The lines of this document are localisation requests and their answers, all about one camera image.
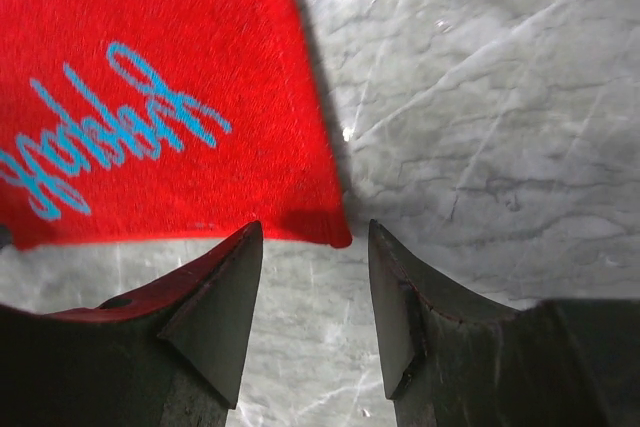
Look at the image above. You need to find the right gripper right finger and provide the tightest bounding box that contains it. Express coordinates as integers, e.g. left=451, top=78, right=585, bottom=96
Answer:
left=368, top=221, right=639, bottom=426

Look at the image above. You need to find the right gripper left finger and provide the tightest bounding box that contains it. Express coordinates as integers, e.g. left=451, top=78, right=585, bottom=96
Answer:
left=1, top=222, right=263, bottom=426

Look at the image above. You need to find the red and blue cloth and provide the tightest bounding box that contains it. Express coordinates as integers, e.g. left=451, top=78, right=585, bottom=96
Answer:
left=1, top=0, right=352, bottom=249

